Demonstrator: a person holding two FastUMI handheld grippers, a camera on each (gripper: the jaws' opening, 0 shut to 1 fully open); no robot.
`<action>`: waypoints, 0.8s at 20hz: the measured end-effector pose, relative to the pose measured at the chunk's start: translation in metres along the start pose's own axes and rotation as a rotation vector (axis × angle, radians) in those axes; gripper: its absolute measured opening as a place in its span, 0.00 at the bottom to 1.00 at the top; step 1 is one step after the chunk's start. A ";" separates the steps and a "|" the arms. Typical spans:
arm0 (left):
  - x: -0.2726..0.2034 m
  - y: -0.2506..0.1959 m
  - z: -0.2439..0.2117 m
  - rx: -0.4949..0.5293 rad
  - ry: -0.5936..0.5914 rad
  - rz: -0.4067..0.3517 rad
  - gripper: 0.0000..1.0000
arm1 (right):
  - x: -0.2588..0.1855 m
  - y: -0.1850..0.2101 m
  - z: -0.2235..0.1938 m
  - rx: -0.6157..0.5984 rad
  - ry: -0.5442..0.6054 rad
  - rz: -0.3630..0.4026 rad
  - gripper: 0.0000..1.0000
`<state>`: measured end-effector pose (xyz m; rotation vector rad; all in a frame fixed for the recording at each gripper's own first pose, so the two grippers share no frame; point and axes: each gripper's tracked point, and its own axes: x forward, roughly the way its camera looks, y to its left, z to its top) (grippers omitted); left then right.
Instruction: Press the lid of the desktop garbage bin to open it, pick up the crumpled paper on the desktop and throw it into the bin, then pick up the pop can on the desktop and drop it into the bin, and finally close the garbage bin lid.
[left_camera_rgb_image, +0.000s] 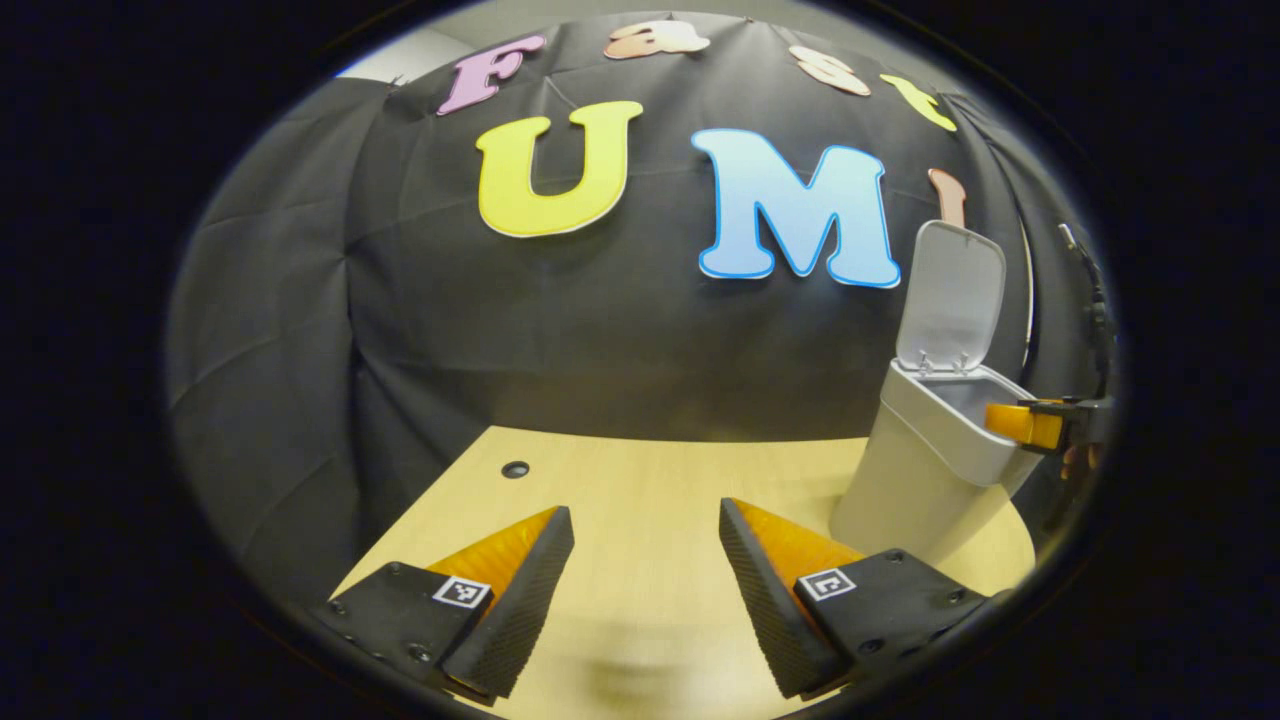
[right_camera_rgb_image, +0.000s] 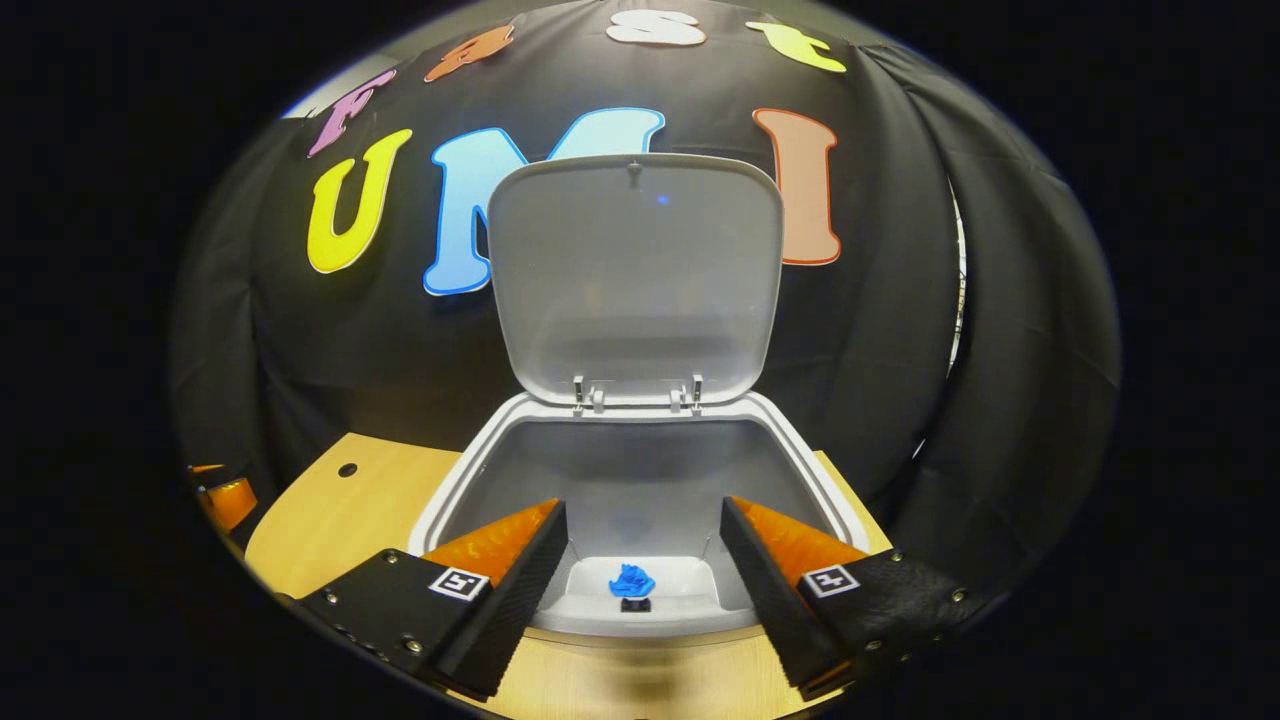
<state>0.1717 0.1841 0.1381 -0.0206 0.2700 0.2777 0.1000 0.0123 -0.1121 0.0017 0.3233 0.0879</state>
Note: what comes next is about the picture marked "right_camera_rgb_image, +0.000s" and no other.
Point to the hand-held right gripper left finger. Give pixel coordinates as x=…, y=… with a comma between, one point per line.
x=515, y=610

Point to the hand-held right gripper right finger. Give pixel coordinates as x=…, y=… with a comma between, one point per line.
x=770, y=610

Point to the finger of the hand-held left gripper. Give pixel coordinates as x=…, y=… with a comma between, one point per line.
x=232, y=503
x=208, y=468

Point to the white desktop garbage bin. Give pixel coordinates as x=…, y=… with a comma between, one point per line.
x=635, y=290

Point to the blue paper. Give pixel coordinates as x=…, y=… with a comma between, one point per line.
x=632, y=581

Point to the black backdrop cloth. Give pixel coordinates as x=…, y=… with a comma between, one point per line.
x=880, y=300

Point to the wooden desktop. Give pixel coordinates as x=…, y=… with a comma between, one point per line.
x=340, y=530

